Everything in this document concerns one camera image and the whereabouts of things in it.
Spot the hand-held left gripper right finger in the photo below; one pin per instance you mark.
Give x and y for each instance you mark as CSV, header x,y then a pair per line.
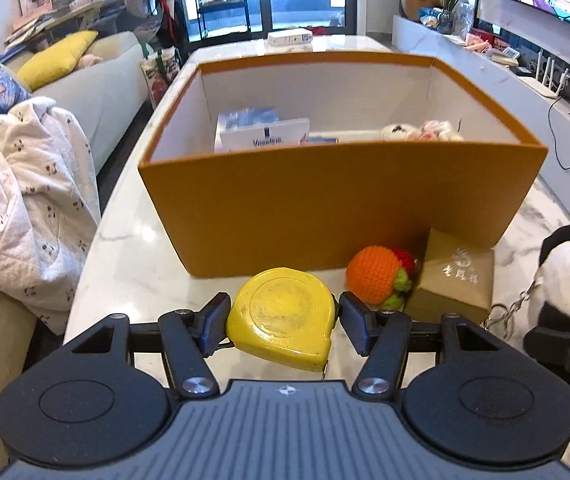
x,y
357,322

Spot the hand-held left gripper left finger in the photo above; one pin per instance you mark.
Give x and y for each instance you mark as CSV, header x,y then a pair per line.
x,y
215,322

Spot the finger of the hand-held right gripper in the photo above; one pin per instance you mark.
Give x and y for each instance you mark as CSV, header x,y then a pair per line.
x,y
565,347

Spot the yellow tape measure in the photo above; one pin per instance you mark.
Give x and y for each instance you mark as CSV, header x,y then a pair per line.
x,y
280,315

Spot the orange cardboard box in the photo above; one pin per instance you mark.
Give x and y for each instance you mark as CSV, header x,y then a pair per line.
x,y
315,200

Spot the white lotion tube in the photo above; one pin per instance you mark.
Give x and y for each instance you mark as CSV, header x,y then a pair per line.
x,y
265,135

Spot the white and pink plush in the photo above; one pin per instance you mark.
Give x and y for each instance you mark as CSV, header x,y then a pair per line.
x,y
400,132

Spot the crocheted orange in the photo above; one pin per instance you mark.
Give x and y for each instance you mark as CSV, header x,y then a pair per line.
x,y
372,272

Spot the crocheted red strawberry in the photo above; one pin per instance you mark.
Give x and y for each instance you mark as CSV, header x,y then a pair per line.
x,y
405,259

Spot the gold gift box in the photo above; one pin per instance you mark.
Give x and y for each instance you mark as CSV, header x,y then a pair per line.
x,y
455,280

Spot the white panda print blanket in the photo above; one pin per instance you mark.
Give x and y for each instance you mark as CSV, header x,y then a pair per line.
x,y
25,200

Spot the printed shopping bag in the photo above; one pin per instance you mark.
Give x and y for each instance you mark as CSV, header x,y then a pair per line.
x,y
157,75

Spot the light grey sofa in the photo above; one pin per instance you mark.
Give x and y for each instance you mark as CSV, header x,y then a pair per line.
x,y
105,90

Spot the white router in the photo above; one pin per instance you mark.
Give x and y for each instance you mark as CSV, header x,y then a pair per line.
x,y
547,87

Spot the white marble media console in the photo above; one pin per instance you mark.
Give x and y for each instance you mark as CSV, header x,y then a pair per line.
x,y
465,70

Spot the small pink plush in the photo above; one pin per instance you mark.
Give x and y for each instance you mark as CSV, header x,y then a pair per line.
x,y
87,60

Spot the small white box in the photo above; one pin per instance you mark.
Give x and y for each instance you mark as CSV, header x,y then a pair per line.
x,y
290,37

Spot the yellow pillow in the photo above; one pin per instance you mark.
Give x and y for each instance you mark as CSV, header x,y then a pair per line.
x,y
55,60

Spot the black shelf rack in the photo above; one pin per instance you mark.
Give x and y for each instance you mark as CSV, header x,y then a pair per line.
x,y
225,6

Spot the cluttered desk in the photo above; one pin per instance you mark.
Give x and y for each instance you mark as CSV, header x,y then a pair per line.
x,y
65,10

